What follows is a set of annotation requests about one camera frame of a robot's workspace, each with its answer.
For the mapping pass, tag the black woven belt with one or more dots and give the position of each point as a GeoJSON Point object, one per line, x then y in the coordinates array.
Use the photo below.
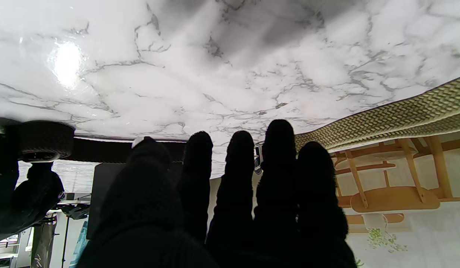
{"type": "Point", "coordinates": [44, 141]}

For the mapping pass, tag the black square storage box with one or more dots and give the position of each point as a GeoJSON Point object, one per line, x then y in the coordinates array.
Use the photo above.
{"type": "Point", "coordinates": [103, 193]}

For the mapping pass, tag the beige braided belt silver buckle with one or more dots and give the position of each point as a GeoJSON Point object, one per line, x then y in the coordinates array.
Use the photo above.
{"type": "Point", "coordinates": [393, 119]}

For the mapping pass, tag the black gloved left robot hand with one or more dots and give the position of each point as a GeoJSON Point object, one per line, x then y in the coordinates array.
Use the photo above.
{"type": "Point", "coordinates": [222, 216]}

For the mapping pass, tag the printed room scene backdrop curtain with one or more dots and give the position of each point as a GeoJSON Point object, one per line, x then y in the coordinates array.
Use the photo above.
{"type": "Point", "coordinates": [401, 223]}

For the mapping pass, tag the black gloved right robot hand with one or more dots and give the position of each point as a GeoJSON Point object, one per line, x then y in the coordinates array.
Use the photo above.
{"type": "Point", "coordinates": [18, 201]}

